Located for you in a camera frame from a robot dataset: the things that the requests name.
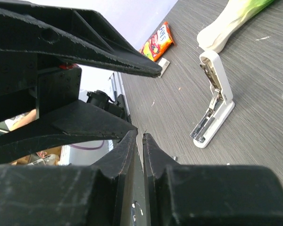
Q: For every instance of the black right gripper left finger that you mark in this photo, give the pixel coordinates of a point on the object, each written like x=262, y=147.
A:
x=95, y=195

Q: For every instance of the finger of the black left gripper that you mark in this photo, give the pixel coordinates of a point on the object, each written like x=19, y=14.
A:
x=74, y=123
x=72, y=35

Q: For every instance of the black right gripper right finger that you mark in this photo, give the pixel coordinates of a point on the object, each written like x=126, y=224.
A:
x=208, y=195

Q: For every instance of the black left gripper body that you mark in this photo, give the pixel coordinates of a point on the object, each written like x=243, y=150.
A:
x=35, y=81

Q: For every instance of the staples box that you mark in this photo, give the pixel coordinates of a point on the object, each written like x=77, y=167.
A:
x=163, y=63

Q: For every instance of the white stapler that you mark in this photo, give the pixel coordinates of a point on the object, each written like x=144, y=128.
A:
x=221, y=103

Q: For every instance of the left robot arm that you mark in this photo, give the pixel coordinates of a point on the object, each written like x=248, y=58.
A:
x=108, y=103

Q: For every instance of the colourful snack packet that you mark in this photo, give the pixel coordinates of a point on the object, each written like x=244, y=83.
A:
x=158, y=43

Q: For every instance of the green bok choy toy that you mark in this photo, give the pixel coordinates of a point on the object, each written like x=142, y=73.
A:
x=236, y=13

